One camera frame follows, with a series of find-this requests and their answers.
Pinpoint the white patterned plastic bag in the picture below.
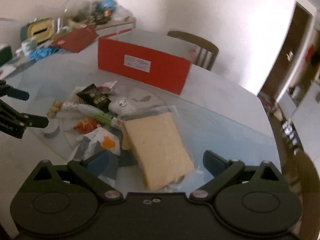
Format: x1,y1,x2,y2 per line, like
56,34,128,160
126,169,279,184
73,127,120,180

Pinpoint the orange red toy figure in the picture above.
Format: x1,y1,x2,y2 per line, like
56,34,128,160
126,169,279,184
73,118,100,134

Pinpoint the white green tube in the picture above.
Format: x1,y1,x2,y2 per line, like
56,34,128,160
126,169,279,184
78,104,122,130

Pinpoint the black snack packet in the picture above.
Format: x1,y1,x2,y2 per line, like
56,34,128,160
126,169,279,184
76,84,111,112

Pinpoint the beige sponge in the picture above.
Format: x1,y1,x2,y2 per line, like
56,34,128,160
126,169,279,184
121,112,194,191

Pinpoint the white plush toy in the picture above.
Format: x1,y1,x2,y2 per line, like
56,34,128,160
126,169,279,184
108,97,136,114

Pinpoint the small pink white packet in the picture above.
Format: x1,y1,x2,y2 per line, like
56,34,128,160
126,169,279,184
98,81,117,94

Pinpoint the cotton swabs pack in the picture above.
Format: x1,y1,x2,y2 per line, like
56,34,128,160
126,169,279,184
47,86,85,119

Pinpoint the grey tape roll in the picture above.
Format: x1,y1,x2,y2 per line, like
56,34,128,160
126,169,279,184
42,119,60,138

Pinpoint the blue cloth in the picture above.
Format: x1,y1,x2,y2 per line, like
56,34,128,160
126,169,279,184
28,46,61,61

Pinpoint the yellow tissue box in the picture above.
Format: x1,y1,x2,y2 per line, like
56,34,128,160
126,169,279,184
20,18,55,44

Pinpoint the red paper bag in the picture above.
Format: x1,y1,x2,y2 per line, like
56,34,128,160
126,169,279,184
51,25,98,53

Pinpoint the brown wooden chair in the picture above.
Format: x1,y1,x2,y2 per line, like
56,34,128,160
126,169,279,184
167,30,219,71

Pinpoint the red cardboard box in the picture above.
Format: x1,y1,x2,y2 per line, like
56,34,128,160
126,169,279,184
98,28,197,95

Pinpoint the white wooden sideboard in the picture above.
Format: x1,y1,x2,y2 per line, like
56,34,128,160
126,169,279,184
95,16,136,36

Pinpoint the blue globe toy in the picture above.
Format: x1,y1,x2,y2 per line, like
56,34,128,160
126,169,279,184
97,0,117,11

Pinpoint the clear plastic bag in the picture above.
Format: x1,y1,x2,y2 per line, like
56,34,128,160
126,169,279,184
112,4,132,21

